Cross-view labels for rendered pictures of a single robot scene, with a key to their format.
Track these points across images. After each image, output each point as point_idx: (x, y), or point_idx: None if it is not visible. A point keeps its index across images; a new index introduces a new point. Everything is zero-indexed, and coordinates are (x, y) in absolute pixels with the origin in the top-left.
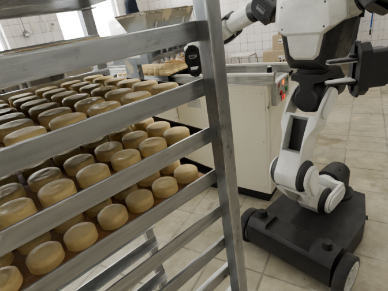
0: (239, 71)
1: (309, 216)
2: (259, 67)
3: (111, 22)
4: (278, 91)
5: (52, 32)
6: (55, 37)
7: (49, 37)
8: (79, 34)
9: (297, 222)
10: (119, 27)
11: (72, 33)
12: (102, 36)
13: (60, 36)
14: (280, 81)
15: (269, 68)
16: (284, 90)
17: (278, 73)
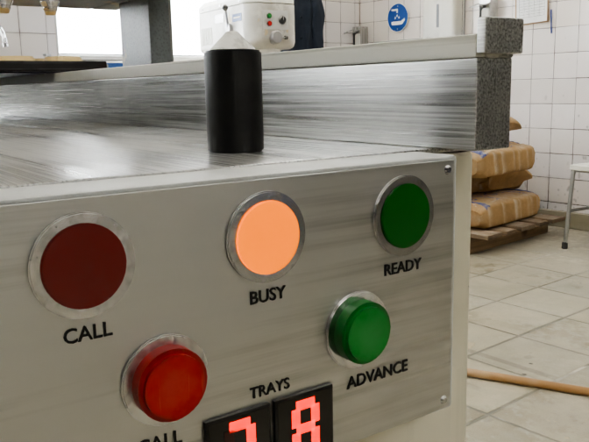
0: (180, 119)
1: None
2: (266, 86)
3: (205, 9)
4: (57, 352)
5: (20, 8)
6: (24, 23)
7: (8, 20)
8: (110, 31)
9: None
10: (221, 23)
11: (89, 24)
12: (186, 47)
13: (42, 23)
14: (182, 218)
15: (221, 69)
16: (312, 360)
17: (367, 146)
